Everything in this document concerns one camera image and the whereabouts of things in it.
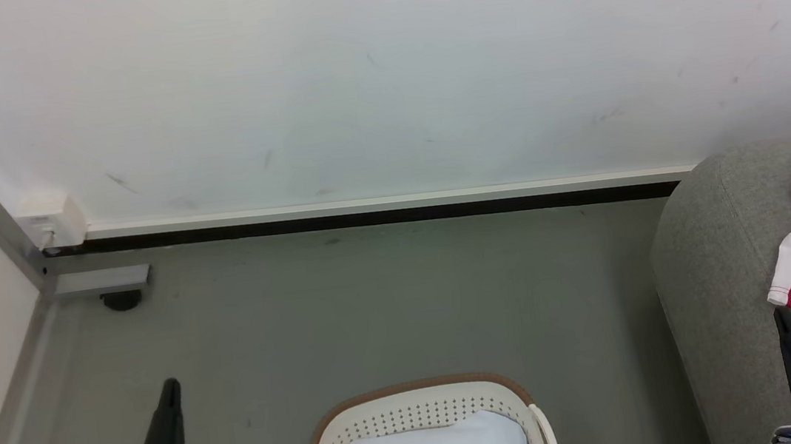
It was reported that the white wall outlet box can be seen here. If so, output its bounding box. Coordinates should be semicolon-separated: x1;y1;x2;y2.
13;189;90;255

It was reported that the white plastic laundry basket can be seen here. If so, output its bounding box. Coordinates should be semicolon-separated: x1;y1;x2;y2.
292;363;562;444

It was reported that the black round frame foot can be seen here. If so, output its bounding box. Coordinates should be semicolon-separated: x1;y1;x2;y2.
101;288;146;314

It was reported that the white and black baseboard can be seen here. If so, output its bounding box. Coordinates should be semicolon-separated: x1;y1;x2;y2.
43;156;702;268

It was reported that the grey fabric sofa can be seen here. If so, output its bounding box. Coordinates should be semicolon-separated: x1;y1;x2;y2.
637;136;791;444

